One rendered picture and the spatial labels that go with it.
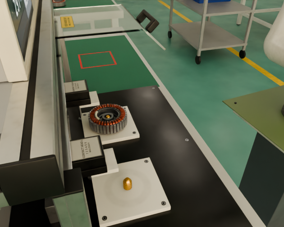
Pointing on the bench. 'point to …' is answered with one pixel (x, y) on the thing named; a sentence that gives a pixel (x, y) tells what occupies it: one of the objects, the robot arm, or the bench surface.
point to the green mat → (139, 72)
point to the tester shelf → (28, 125)
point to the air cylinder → (51, 210)
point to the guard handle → (148, 19)
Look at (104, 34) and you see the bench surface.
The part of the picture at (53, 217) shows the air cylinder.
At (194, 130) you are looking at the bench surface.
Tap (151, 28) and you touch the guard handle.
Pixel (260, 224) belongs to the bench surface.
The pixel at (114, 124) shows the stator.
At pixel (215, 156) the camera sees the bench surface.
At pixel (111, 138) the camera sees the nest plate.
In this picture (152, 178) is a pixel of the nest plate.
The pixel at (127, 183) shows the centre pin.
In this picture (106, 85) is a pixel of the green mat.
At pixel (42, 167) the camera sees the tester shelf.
